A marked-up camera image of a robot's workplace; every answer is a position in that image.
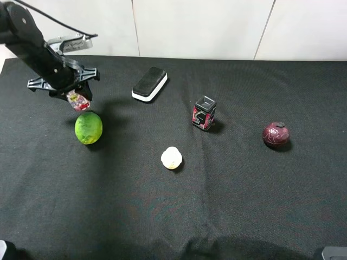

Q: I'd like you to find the green lime fruit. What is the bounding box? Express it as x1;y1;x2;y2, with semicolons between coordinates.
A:
74;112;103;145

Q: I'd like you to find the dark red mangosteen fruit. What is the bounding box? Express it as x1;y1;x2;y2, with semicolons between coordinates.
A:
262;122;290;148

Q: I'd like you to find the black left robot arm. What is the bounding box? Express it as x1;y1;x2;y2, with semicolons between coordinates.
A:
1;1;100;102

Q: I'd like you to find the small white-capped candy bottle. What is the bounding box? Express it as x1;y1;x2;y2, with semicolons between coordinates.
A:
66;90;90;111

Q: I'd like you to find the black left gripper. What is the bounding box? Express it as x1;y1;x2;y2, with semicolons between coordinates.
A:
26;43;99;101

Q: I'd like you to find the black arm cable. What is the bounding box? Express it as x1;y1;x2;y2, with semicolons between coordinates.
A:
13;0;99;39

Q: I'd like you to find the black red patterned box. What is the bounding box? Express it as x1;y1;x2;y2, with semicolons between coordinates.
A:
191;95;216;131

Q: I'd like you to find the white garlic bulb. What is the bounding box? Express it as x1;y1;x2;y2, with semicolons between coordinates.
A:
160;146;183;170

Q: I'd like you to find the black and white eraser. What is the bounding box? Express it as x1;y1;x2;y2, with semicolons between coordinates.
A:
131;67;168;102

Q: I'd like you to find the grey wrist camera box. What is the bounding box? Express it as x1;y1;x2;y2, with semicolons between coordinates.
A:
47;33;93;55

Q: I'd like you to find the grey device bottom left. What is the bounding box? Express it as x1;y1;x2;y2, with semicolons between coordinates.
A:
0;240;7;260

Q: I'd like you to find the black table cloth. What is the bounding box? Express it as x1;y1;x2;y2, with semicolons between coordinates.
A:
1;56;346;259

